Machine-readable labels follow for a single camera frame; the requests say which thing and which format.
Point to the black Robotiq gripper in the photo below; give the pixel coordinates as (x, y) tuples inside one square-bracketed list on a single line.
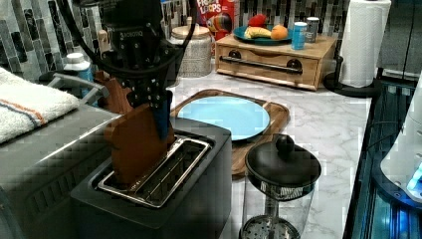
[(141, 57)]

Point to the brown toast slice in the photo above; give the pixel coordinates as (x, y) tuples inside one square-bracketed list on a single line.
[(135, 145)]

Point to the wooden utensil holder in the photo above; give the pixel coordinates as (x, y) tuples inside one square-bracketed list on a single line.
[(116, 101)]

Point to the grey jar with wooden lid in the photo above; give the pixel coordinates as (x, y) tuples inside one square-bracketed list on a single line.
[(196, 61)]

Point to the light blue plate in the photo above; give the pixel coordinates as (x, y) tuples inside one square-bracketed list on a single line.
[(243, 118)]

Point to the black toaster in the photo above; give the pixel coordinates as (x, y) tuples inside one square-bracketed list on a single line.
[(188, 196)]

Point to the blue bottle white cap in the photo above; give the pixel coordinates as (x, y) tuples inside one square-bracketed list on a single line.
[(76, 63)]

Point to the dark teal plate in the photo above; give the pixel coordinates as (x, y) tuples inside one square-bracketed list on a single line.
[(239, 34)]

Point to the Froot Loops cereal box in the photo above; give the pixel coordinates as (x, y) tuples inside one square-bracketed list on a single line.
[(221, 17)]

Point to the wooden serving tray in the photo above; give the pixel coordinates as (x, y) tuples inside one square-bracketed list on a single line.
[(279, 116)]

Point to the yellow banana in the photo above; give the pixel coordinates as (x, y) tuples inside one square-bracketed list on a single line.
[(257, 32)]

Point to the red apple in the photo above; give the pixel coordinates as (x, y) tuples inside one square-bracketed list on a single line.
[(259, 20)]

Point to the black french press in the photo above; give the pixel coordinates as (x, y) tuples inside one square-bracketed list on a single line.
[(280, 179)]

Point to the silver toaster oven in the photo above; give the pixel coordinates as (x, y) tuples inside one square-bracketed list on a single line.
[(40, 168)]

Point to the orange fruit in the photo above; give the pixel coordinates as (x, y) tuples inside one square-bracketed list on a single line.
[(279, 32)]

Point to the white striped towel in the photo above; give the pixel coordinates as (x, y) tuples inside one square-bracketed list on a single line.
[(25, 106)]

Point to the wooden drawer box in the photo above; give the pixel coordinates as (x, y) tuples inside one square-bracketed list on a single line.
[(279, 65)]

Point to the blue can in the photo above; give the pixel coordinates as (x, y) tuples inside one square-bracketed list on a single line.
[(299, 35)]

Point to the black paper towel holder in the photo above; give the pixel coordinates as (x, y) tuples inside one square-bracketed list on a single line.
[(332, 83)]

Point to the grey shaker can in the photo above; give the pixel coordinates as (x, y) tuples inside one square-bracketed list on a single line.
[(311, 33)]

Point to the paper towel roll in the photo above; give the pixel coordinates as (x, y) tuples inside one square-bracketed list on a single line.
[(361, 42)]

